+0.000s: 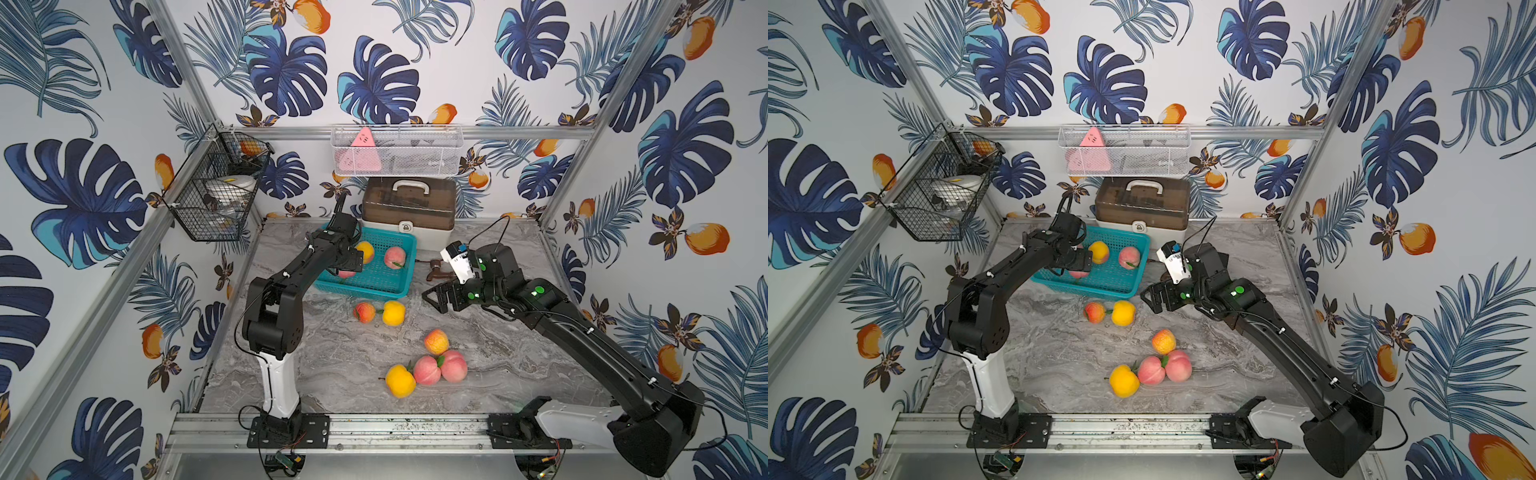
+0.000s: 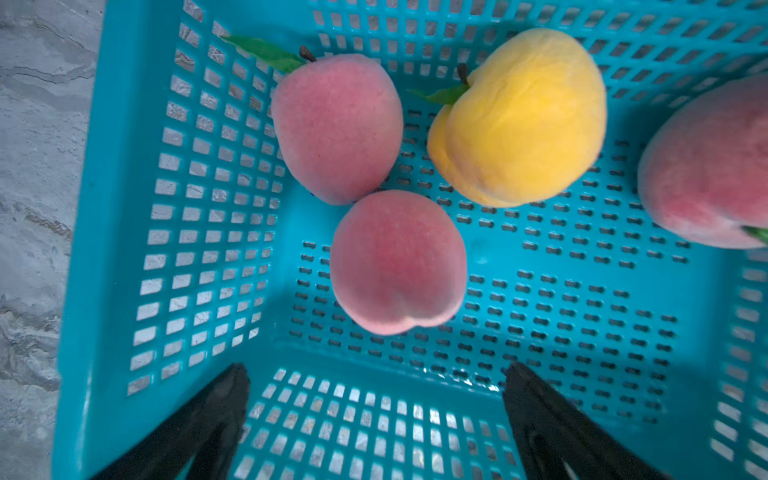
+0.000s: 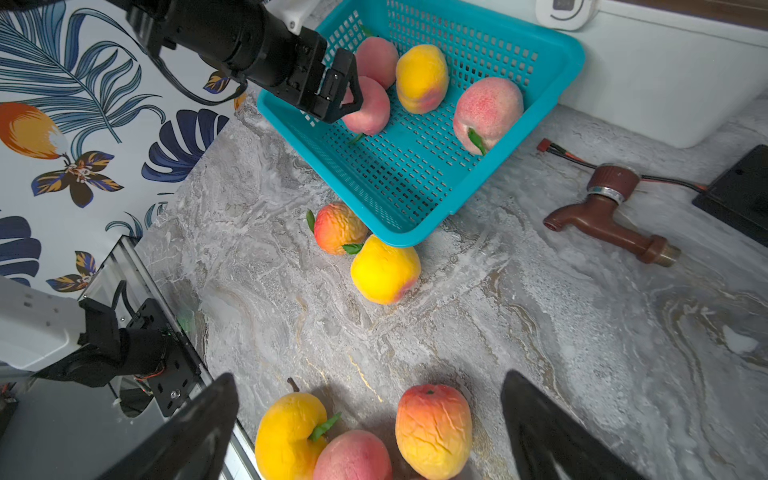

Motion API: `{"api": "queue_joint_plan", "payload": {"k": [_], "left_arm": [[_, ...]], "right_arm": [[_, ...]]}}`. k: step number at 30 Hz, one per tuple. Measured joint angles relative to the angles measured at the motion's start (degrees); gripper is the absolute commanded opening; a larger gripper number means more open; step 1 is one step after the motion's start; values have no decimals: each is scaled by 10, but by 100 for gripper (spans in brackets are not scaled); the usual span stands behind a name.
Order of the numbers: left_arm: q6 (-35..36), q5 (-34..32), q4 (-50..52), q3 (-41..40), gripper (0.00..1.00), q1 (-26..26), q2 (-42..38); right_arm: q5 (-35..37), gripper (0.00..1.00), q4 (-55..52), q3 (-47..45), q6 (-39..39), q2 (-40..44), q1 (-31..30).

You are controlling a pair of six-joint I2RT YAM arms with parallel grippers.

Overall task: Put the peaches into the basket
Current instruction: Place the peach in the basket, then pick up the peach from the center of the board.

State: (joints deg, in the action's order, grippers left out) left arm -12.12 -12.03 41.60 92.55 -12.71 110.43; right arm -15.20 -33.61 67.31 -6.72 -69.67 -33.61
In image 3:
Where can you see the maroon brass faucet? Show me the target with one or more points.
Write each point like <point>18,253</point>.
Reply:
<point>608,188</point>

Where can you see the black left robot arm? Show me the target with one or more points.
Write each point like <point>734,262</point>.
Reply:
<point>260,42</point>

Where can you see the black battery box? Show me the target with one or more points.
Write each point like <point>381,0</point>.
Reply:
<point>738,197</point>

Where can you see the yellow peach front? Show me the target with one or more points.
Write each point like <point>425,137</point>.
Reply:
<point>291,436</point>

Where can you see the small red orange peach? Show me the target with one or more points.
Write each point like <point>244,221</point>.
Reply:
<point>335,226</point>

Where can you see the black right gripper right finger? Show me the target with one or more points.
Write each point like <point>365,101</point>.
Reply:
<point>547,443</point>

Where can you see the white brown storage box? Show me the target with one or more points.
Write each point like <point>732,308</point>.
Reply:
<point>671,71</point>

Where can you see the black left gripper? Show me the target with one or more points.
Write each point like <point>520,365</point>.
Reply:
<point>292,68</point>

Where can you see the orange yellow peach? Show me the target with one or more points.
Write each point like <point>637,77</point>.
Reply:
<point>433,430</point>

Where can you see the pink peach front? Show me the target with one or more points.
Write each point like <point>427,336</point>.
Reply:
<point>356,454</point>

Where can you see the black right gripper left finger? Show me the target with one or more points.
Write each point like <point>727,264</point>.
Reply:
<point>192,445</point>

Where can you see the pink peach with leaf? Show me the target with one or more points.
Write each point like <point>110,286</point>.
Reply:
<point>377,59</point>

